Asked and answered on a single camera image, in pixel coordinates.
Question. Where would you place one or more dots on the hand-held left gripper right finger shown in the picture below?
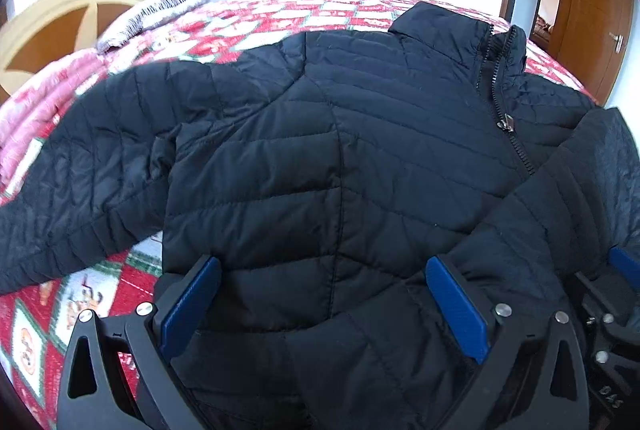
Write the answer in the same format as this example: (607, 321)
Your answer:
(457, 310)

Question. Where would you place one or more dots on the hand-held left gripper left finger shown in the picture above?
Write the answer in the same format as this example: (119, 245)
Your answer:
(192, 305)

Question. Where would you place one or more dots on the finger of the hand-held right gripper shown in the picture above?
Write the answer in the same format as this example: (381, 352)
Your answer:
(597, 305)
(625, 260)

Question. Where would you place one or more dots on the black puffer jacket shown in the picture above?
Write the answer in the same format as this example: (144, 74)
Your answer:
(310, 170)

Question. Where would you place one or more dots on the brown wooden door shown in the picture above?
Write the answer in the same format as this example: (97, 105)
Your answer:
(590, 30)

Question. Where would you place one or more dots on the brown sofa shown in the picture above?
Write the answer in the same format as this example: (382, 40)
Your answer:
(541, 30)

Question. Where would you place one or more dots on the pink quilted blanket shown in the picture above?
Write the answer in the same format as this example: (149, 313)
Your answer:
(45, 95)

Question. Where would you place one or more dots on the red checkered printed bedspread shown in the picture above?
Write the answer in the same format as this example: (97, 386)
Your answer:
(235, 18)

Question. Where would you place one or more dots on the striped pillow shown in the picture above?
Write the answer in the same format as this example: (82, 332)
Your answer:
(150, 13)

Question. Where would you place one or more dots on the cream wooden headboard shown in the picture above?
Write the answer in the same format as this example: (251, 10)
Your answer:
(60, 25)

